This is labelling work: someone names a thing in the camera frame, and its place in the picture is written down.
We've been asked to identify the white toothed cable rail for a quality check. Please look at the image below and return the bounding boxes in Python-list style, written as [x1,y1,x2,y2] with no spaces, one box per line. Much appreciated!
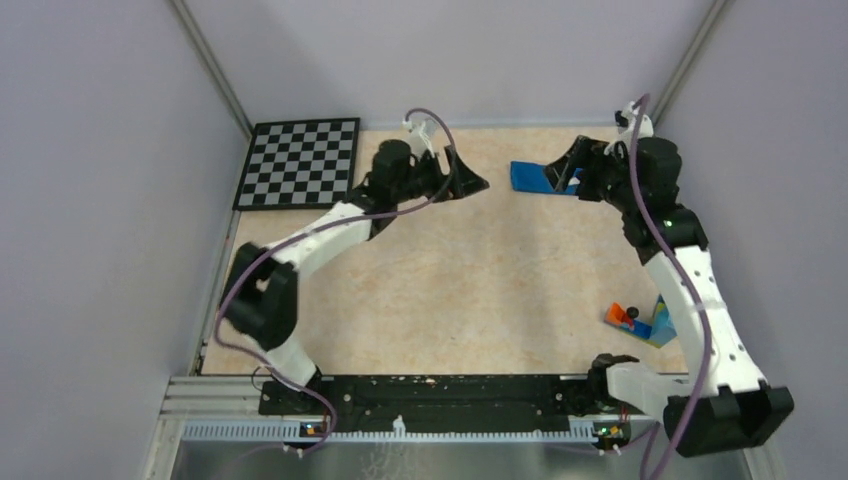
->
[182,420,597,444]

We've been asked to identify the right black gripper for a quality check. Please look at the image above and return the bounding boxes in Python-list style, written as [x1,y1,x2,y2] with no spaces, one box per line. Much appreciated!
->
[543,135,641,214]

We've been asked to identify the blue cloth napkin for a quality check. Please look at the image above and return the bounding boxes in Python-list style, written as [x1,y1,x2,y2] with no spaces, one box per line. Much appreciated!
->
[509,161,582,196]

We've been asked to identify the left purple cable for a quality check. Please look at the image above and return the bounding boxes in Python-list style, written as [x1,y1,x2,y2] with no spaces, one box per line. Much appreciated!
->
[213,107,460,455]

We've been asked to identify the black white checkerboard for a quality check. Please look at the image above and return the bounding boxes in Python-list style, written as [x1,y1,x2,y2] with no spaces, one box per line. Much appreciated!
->
[232,117,360,212]

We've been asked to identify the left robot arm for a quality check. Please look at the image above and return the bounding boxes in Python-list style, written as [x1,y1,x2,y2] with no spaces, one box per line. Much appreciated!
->
[213,140,489,414]

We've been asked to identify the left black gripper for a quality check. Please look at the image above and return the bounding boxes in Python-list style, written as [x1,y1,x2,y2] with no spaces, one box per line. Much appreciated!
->
[393,145,488,204]

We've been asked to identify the orange toy piece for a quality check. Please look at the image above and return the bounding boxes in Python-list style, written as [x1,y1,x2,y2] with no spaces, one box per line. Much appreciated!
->
[603,302,640,331]

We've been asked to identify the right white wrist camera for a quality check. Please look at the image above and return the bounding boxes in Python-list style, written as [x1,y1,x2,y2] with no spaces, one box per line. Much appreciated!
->
[603,101,655,155]

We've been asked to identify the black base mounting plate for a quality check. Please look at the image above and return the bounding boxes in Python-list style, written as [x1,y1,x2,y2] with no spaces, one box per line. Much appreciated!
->
[258,374,637,434]

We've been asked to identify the silver table knife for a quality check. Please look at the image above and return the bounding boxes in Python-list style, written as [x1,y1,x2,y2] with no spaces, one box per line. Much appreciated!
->
[555,165,575,192]

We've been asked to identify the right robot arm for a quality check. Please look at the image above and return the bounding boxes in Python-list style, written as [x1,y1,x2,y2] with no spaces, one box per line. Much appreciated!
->
[544,136,795,457]

